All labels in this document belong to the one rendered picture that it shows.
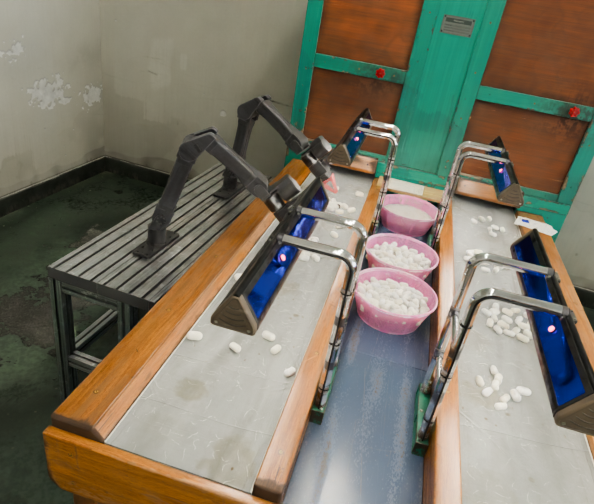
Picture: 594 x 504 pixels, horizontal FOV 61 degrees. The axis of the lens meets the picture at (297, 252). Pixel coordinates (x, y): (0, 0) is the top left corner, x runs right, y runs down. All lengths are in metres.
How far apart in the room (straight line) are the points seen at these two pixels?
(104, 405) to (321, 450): 0.47
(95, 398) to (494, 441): 0.86
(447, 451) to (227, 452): 0.45
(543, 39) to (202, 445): 2.02
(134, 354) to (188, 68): 2.71
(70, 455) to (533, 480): 0.93
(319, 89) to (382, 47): 0.34
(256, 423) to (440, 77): 1.76
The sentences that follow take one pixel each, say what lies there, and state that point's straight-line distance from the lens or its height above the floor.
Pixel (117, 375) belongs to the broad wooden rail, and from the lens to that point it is 1.18.
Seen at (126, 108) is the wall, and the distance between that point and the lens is 4.02.
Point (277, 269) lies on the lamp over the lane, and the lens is 0.96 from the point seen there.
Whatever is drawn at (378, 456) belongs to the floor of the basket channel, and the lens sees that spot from 1.22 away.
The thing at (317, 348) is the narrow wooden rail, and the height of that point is 0.76.
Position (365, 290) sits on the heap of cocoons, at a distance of 1.63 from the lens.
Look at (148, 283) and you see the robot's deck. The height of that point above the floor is 0.67.
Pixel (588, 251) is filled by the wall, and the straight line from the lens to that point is 3.55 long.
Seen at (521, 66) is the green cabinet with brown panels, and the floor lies 1.37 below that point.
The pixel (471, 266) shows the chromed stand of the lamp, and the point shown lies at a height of 1.09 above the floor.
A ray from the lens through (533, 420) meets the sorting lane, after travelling 1.38.
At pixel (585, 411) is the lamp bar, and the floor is 1.08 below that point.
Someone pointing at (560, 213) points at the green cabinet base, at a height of 0.79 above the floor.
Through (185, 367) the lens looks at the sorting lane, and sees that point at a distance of 1.23.
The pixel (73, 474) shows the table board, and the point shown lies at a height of 0.64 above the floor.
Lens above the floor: 1.57
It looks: 29 degrees down
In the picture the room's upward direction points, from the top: 10 degrees clockwise
